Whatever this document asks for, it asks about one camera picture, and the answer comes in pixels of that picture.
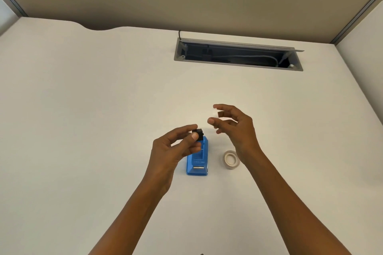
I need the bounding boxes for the person's right hand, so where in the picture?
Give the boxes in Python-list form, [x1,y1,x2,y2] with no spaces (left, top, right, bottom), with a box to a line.
[207,104,264,166]

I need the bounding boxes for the person's left hand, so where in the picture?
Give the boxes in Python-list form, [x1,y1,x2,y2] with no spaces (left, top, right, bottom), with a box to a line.
[143,125,203,198]

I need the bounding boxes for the person's right forearm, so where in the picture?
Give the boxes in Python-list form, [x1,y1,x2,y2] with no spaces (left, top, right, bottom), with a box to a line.
[239,148,352,255]

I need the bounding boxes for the grey desk cable tray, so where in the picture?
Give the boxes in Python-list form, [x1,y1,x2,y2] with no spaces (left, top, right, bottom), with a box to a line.
[174,37,305,72]

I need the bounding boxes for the grey cable tray lid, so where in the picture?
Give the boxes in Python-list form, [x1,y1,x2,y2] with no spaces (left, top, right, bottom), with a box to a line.
[179,37,305,53]

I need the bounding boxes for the clear tape roll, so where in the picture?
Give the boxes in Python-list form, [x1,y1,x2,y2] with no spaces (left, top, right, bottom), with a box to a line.
[223,150,242,170]

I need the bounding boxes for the white cable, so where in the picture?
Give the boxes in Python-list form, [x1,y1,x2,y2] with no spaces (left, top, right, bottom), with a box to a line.
[215,55,288,68]

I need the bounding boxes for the blue tape dispenser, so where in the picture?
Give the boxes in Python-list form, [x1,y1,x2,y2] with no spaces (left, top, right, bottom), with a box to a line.
[186,136,209,177]

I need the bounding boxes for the person's left forearm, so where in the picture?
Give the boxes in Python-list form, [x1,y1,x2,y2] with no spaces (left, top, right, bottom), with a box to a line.
[88,174,174,255]

